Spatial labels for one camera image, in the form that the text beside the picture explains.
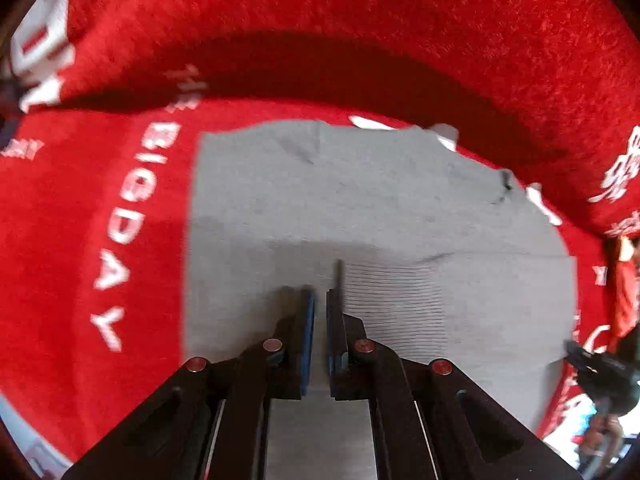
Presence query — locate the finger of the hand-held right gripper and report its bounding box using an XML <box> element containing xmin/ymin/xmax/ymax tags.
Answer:
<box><xmin>564</xmin><ymin>339</ymin><xmax>601</xmax><ymax>373</ymax></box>

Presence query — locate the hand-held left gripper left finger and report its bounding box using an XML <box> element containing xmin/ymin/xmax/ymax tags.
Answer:
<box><xmin>62</xmin><ymin>286</ymin><xmax>317</xmax><ymax>480</ymax></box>

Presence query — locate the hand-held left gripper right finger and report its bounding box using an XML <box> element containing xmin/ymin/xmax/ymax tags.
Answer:
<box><xmin>325</xmin><ymin>259</ymin><xmax>583</xmax><ymax>480</ymax></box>

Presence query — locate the grey knit garment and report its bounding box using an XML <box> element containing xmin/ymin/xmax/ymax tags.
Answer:
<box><xmin>182</xmin><ymin>120</ymin><xmax>580</xmax><ymax>441</ymax></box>

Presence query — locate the red satin quilt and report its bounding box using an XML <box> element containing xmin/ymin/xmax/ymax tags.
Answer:
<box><xmin>607</xmin><ymin>235</ymin><xmax>640</xmax><ymax>341</ymax></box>

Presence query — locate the red printed blanket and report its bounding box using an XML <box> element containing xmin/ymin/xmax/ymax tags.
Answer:
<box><xmin>0</xmin><ymin>0</ymin><xmax>640</xmax><ymax>466</ymax></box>

